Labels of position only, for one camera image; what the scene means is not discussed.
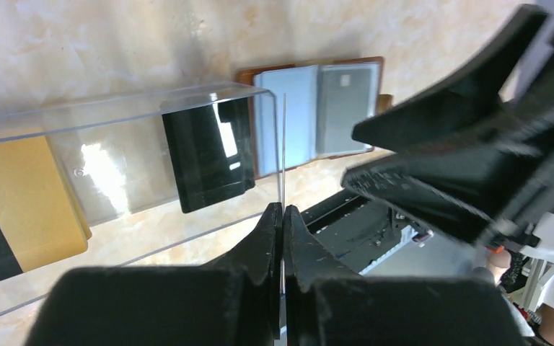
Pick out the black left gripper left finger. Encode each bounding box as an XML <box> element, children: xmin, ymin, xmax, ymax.
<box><xmin>26</xmin><ymin>203</ymin><xmax>283</xmax><ymax>345</ymax></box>

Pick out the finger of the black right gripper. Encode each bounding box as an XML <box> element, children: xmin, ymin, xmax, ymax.
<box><xmin>341</xmin><ymin>152</ymin><xmax>535</xmax><ymax>244</ymax></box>
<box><xmin>351</xmin><ymin>4</ymin><xmax>549</xmax><ymax>151</ymax></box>

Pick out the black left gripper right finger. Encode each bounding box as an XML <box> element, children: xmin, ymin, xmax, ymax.
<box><xmin>283</xmin><ymin>205</ymin><xmax>524</xmax><ymax>345</ymax></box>

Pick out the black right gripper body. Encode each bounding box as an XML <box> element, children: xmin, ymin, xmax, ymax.
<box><xmin>478</xmin><ymin>37</ymin><xmax>554</xmax><ymax>245</ymax></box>

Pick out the clear acrylic card box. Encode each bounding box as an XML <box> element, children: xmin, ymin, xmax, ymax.
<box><xmin>0</xmin><ymin>82</ymin><xmax>281</xmax><ymax>321</ymax></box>

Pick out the brown leather card holder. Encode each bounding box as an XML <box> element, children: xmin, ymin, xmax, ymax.
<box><xmin>235</xmin><ymin>56</ymin><xmax>384</xmax><ymax>179</ymax></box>

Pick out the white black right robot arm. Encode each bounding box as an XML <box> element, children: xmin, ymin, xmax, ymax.
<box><xmin>341</xmin><ymin>4</ymin><xmax>554</xmax><ymax>309</ymax></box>

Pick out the black credit card stack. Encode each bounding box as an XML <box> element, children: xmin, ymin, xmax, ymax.
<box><xmin>162</xmin><ymin>99</ymin><xmax>255</xmax><ymax>213</ymax></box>

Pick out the yellow credit card stack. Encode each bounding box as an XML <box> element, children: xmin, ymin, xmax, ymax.
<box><xmin>0</xmin><ymin>136</ymin><xmax>92</xmax><ymax>281</ymax></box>

